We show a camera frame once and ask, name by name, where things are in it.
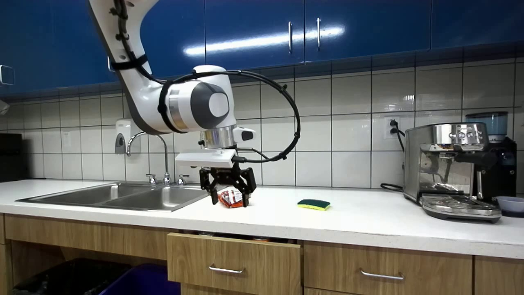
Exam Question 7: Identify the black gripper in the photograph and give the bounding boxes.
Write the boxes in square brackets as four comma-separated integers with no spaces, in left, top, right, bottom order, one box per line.
[199,165,257,207]

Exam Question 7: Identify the wooden drawer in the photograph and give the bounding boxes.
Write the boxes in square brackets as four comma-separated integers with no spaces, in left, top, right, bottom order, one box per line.
[302,242,473,295]
[166,232,302,295]

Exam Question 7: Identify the silver drawer handle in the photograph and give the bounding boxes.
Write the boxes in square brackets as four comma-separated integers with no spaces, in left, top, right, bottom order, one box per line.
[207,263,245,275]
[358,268,404,281]

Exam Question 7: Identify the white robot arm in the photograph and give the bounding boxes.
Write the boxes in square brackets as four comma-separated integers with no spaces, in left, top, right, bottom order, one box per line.
[88,0,255,206]

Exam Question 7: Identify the red chip bag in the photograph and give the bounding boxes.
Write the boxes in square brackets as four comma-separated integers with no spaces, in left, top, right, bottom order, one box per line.
[217,186,242,207]

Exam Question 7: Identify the green yellow sponge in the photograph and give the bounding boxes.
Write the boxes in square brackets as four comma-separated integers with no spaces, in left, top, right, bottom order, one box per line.
[296,198,330,211]

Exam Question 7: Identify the chrome faucet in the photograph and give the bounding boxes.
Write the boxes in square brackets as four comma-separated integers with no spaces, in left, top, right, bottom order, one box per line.
[126,129,193,186]

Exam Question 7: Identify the stainless steel sink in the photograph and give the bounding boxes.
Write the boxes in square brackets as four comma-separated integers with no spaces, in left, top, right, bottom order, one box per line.
[22,183,206,211]

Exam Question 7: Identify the blue bin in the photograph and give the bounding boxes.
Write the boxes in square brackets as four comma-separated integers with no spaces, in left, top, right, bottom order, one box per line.
[99,263,180,295]

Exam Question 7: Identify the black trash bin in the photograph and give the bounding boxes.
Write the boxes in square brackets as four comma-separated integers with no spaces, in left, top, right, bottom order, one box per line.
[13,258,130,295]

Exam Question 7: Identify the silver espresso machine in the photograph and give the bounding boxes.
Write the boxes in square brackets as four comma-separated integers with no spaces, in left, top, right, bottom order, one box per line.
[402,121,501,222]

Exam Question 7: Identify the blue upper cabinets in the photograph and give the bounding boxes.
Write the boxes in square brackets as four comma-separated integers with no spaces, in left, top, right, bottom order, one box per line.
[0,0,524,98]

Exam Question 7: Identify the black coffee grinder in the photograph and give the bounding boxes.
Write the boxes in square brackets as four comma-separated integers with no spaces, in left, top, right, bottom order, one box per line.
[466,111,517,202]

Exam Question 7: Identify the grey bowl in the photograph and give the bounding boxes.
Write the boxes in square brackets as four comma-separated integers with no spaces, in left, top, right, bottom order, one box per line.
[496,196,524,216]

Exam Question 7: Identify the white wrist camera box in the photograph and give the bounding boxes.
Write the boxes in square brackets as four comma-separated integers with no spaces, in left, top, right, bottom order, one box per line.
[175,125,255,166]

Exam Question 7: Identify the white wall soap dispenser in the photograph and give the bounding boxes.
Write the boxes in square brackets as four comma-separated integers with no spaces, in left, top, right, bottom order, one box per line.
[114,119,135,155]

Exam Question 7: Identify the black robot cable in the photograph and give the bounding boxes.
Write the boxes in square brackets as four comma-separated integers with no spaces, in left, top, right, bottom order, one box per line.
[104,0,302,163]

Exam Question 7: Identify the black power plug cable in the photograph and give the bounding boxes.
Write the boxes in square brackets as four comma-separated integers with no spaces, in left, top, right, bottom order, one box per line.
[378,117,407,193]

